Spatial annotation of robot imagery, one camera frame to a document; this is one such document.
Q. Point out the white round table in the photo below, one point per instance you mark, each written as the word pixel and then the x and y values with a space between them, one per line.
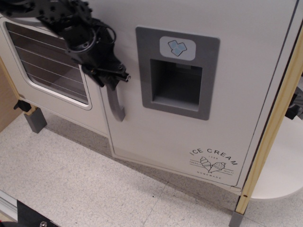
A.
pixel 282 174

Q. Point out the white toy fridge door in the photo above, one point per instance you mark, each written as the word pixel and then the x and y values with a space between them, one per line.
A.
pixel 256 40

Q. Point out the left wooden side panel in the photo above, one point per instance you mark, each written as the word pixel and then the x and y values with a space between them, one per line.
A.
pixel 8 98

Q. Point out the grey oven door handle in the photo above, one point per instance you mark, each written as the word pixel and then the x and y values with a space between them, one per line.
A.
pixel 28 21

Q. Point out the black clamp right edge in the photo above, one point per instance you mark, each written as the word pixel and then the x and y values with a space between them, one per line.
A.
pixel 296 105

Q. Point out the black clamp knob left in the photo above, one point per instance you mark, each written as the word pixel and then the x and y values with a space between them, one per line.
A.
pixel 24 106

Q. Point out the white toy oven door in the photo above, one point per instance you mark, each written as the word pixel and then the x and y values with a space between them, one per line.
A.
pixel 45 76

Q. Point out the grey right foot cap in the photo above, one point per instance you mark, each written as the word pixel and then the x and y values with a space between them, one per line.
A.
pixel 236 219

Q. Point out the grey ice dispenser panel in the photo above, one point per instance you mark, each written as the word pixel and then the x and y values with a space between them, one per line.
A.
pixel 177 71

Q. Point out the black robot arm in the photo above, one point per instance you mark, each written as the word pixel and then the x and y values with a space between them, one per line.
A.
pixel 89 41

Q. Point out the aluminium rail bottom left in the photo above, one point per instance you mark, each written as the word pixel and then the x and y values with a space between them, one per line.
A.
pixel 8 206

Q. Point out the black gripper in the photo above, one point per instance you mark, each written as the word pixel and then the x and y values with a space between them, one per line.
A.
pixel 98 61

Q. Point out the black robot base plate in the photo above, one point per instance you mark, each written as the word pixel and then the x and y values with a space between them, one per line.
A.
pixel 27 217

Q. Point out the grey fridge door handle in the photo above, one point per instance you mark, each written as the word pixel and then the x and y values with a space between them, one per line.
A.
pixel 117 110

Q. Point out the right wooden cabinet post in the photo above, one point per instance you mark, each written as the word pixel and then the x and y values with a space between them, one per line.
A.
pixel 283 98

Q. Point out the grey foot cap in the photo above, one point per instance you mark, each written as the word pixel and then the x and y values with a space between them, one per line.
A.
pixel 236 219
pixel 36 120

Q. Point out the grey left foot cap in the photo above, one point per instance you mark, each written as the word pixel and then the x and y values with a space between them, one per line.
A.
pixel 36 120

